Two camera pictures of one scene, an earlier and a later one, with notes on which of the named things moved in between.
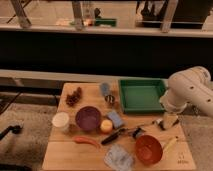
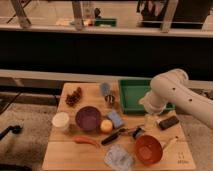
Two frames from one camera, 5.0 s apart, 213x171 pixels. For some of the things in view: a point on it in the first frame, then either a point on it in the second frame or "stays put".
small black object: x=136 y=132 stays put
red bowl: x=148 y=149 stays put
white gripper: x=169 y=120 -> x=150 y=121
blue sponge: x=115 y=119 stays put
